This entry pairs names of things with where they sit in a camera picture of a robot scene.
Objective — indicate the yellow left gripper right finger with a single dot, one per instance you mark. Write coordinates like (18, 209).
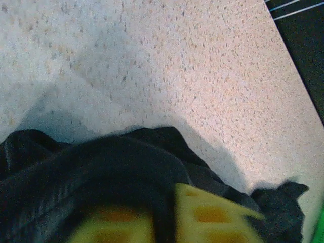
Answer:
(202, 227)

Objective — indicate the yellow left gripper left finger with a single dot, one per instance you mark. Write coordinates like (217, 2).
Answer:
(119, 227)

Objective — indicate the black t-shirt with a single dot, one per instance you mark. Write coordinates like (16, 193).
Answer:
(101, 167)

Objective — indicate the green plastic basket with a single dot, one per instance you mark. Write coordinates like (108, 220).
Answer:
(320, 227)

